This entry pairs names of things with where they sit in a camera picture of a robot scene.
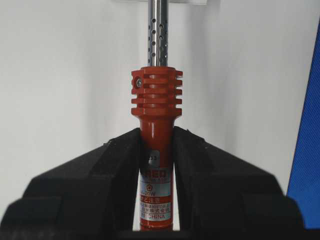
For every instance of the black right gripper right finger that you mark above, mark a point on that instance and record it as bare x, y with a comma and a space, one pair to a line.
222, 197

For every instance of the blue table mat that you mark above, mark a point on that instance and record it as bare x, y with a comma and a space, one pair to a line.
304, 180

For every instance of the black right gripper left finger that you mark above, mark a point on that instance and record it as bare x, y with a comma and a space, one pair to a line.
91, 197

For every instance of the large white base board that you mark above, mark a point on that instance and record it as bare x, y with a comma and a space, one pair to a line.
65, 78

